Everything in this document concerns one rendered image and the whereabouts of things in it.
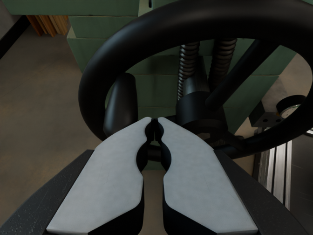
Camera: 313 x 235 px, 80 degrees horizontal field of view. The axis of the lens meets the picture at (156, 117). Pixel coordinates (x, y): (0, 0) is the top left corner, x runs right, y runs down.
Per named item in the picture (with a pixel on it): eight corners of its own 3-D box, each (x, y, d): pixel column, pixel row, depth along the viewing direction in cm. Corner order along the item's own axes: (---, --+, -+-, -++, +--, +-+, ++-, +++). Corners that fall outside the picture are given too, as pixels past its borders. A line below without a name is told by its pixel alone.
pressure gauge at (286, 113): (270, 124, 47) (290, 104, 40) (265, 111, 49) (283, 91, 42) (295, 124, 47) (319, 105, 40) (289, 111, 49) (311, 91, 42)
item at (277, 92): (251, 128, 54) (265, 113, 47) (241, 94, 61) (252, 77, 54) (280, 128, 54) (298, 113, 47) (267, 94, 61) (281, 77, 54)
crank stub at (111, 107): (144, 140, 13) (122, 150, 15) (146, 79, 16) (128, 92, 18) (113, 128, 12) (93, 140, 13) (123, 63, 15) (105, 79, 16)
